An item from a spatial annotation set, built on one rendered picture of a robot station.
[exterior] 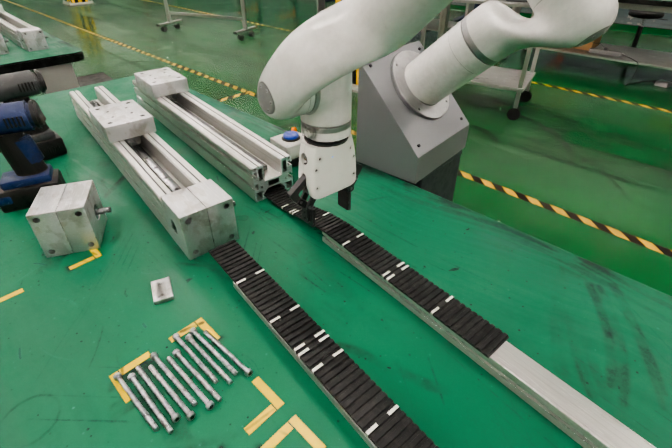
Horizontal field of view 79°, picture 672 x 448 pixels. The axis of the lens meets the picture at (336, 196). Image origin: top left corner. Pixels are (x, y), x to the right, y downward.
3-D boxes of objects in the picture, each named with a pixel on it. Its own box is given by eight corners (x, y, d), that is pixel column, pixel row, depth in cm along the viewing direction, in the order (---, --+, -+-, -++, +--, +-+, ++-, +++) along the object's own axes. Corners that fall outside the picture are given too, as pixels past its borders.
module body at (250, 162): (293, 187, 96) (291, 155, 91) (255, 202, 90) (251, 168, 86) (166, 98, 147) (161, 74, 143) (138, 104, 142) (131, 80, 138)
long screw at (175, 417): (181, 418, 50) (180, 414, 50) (174, 424, 49) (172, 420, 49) (142, 367, 56) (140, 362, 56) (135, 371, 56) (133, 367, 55)
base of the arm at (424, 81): (424, 49, 109) (481, 2, 95) (456, 112, 108) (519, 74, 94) (378, 56, 97) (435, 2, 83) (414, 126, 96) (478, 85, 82)
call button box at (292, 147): (313, 159, 107) (312, 137, 104) (282, 171, 102) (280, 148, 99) (296, 149, 112) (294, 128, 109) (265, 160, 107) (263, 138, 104)
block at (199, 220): (250, 233, 81) (244, 193, 76) (189, 260, 74) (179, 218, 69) (228, 213, 87) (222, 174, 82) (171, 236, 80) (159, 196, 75)
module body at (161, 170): (218, 217, 85) (211, 183, 81) (171, 236, 80) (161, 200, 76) (110, 110, 137) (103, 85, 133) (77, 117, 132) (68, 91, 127)
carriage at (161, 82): (191, 99, 130) (187, 77, 126) (156, 107, 124) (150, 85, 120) (172, 86, 140) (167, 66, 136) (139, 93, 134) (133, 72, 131)
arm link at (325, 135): (319, 133, 62) (319, 151, 64) (361, 119, 67) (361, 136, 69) (288, 117, 68) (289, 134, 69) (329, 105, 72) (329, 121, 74)
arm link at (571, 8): (480, 15, 92) (588, -72, 74) (519, 86, 92) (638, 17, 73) (452, 17, 85) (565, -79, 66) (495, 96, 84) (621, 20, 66)
